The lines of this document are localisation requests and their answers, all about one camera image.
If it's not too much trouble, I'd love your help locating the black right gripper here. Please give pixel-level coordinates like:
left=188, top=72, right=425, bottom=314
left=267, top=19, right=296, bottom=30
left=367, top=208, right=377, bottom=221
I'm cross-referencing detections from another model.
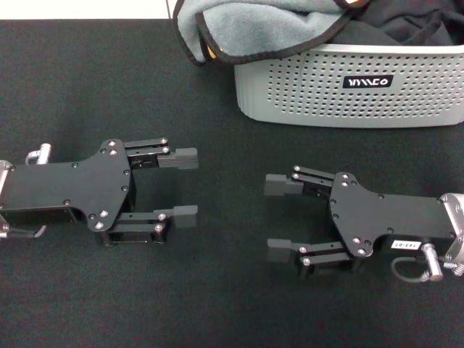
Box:
left=328, top=172, right=456, bottom=275

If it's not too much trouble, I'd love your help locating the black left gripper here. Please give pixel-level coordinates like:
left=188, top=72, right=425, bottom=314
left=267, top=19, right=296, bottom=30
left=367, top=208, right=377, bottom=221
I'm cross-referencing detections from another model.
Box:
left=0, top=136, right=199, bottom=248

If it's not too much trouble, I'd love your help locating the grey and yellow towel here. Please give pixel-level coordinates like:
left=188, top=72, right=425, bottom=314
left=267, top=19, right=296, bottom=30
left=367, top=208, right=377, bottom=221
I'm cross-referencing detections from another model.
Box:
left=172, top=0, right=360, bottom=67

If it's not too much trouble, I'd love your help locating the black tablecloth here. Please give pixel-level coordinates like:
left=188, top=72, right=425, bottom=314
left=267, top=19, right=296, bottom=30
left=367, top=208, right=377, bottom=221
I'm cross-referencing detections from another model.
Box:
left=0, top=17, right=464, bottom=348

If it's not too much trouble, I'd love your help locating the grey perforated storage box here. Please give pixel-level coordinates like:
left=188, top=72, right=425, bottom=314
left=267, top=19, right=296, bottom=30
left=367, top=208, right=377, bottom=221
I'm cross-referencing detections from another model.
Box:
left=233, top=42, right=464, bottom=130

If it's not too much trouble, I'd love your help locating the black cloth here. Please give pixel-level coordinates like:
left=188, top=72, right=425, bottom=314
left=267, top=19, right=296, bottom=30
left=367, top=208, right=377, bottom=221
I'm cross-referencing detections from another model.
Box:
left=331, top=0, right=464, bottom=47

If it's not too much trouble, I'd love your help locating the right arm connector cable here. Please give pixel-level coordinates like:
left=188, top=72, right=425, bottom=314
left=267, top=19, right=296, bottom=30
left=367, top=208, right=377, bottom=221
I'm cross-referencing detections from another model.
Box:
left=393, top=242, right=445, bottom=283

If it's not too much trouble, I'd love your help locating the arm connector cable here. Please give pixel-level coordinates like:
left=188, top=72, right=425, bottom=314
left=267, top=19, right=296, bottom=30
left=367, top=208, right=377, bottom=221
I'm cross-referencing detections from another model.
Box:
left=7, top=143, right=52, bottom=240
left=393, top=242, right=445, bottom=283

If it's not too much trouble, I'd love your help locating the left arm connector cable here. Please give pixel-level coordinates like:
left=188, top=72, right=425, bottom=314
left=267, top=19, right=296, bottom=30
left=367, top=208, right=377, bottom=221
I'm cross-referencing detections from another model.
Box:
left=7, top=143, right=52, bottom=240

